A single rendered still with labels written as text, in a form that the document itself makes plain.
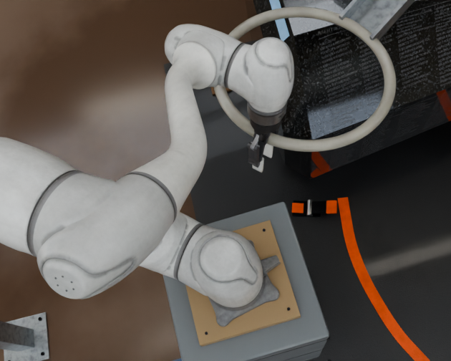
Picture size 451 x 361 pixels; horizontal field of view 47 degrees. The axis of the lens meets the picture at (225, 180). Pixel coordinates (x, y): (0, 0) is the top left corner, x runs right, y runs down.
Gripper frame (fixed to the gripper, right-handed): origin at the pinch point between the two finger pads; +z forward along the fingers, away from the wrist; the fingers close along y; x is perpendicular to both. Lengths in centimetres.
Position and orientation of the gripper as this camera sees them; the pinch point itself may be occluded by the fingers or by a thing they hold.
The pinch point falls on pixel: (263, 156)
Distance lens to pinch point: 140.0
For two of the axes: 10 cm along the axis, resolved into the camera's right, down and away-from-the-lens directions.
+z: 0.2, 4.7, 8.8
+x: -8.6, -4.5, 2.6
